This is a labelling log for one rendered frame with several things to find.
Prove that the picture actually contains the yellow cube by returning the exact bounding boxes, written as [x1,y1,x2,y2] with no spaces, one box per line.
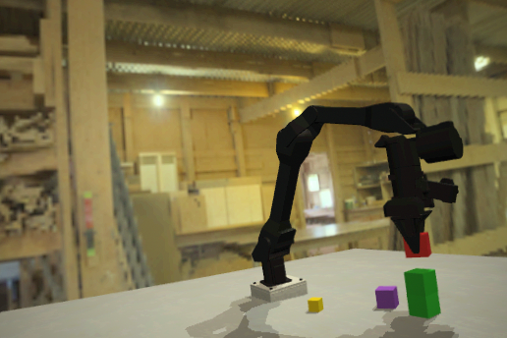
[308,297,323,312]

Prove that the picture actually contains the red block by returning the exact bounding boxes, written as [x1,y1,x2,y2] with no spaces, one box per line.
[403,233,431,257]

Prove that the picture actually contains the purple block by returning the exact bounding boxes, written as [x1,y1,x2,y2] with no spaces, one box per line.
[375,286,399,310]

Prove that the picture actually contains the green block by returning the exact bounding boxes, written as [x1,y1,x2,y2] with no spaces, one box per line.
[407,292,441,318]
[404,268,438,297]

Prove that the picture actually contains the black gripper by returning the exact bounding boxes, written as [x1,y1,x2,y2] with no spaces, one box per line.
[383,166,435,254]

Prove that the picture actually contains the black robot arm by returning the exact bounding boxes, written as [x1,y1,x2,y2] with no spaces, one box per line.
[252,102,464,287]

